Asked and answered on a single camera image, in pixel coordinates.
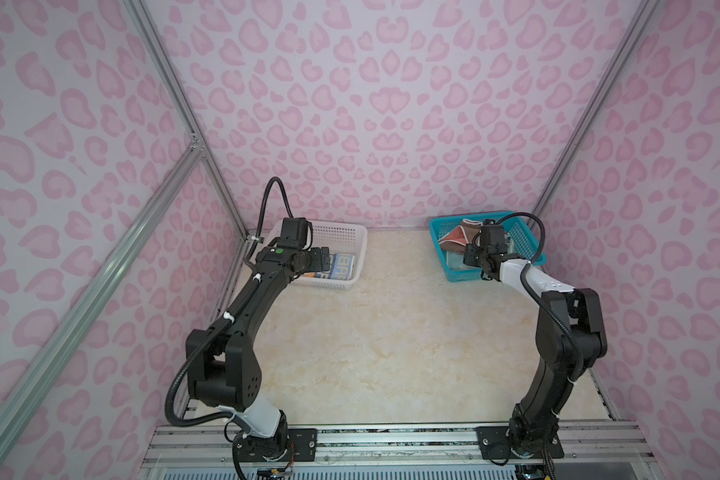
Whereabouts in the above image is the teal plastic basket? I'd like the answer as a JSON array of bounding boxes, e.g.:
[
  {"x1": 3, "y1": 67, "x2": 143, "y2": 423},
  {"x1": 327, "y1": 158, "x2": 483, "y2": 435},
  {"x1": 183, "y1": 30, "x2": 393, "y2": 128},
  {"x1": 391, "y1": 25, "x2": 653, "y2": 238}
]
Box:
[{"x1": 429, "y1": 211, "x2": 546, "y2": 282}]

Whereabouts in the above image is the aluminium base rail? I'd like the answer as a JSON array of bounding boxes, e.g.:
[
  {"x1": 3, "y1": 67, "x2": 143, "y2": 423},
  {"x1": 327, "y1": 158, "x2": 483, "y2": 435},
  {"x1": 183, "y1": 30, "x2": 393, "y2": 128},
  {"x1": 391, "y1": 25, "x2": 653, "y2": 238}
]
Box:
[{"x1": 138, "y1": 420, "x2": 663, "y2": 479}]

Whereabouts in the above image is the white plastic basket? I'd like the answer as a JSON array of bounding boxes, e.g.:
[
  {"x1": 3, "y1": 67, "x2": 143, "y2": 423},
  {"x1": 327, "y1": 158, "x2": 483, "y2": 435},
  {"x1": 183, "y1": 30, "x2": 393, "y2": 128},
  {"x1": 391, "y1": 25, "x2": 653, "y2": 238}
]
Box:
[{"x1": 250, "y1": 218, "x2": 368, "y2": 290}]

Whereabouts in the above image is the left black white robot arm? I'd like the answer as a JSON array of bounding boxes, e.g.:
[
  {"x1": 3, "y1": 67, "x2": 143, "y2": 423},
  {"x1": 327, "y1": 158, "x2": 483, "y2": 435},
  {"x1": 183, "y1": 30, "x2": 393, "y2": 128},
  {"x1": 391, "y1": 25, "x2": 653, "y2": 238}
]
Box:
[{"x1": 169, "y1": 217, "x2": 330, "y2": 460}]

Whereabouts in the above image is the aluminium corner post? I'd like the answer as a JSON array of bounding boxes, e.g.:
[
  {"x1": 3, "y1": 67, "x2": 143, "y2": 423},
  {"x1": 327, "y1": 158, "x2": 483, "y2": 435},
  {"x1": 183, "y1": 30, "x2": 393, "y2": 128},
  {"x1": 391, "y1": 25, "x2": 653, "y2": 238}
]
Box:
[
  {"x1": 123, "y1": 0, "x2": 248, "y2": 238},
  {"x1": 532, "y1": 0, "x2": 665, "y2": 218}
]

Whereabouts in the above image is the teal cat face towel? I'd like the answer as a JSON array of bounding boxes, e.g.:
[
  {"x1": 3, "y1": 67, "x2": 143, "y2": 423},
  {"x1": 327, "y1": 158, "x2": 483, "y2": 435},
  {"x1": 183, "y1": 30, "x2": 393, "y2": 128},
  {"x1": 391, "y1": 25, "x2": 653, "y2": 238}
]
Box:
[{"x1": 445, "y1": 251, "x2": 472, "y2": 271}]

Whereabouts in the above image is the aluminium frame diagonal bar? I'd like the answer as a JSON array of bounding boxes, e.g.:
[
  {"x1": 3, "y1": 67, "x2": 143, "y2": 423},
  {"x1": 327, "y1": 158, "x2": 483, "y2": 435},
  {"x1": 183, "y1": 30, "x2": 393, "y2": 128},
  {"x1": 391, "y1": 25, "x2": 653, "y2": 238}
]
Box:
[{"x1": 0, "y1": 145, "x2": 204, "y2": 467}]

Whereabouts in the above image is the right aluminium corner post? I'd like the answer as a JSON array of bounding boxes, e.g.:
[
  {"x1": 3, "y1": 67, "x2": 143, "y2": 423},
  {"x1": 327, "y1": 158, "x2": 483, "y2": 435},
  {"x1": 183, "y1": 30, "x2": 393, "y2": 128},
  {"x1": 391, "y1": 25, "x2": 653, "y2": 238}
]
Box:
[{"x1": 532, "y1": 0, "x2": 665, "y2": 218}]

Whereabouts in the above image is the left aluminium corner post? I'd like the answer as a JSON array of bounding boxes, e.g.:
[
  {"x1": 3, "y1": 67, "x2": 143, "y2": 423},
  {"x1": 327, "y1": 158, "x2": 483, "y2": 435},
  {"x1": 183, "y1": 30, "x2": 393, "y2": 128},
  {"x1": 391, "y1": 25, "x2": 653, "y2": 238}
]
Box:
[{"x1": 123, "y1": 0, "x2": 248, "y2": 238}]

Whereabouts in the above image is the striped rabbit letter towel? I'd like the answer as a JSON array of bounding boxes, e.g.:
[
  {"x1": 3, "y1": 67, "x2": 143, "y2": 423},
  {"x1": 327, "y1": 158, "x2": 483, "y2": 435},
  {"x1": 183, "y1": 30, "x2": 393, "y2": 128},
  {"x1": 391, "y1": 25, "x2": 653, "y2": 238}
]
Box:
[{"x1": 304, "y1": 253, "x2": 356, "y2": 281}]

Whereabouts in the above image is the red brown towel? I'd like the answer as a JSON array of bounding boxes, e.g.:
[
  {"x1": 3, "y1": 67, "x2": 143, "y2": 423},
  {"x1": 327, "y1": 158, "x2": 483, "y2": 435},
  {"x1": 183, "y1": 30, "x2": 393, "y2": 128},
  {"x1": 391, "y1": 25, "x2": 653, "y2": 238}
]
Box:
[{"x1": 438, "y1": 218, "x2": 482, "y2": 254}]

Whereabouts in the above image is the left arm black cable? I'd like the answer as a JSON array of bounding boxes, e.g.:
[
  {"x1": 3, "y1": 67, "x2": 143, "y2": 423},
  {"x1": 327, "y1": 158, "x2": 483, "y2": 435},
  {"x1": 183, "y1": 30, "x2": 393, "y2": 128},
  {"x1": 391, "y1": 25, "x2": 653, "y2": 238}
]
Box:
[{"x1": 164, "y1": 176, "x2": 295, "y2": 428}]

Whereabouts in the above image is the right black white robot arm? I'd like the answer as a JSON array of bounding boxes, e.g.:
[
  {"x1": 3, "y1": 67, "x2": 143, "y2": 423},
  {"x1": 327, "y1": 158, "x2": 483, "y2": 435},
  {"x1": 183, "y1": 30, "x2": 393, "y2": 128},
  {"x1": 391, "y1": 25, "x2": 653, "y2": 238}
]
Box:
[{"x1": 464, "y1": 212, "x2": 607, "y2": 462}]

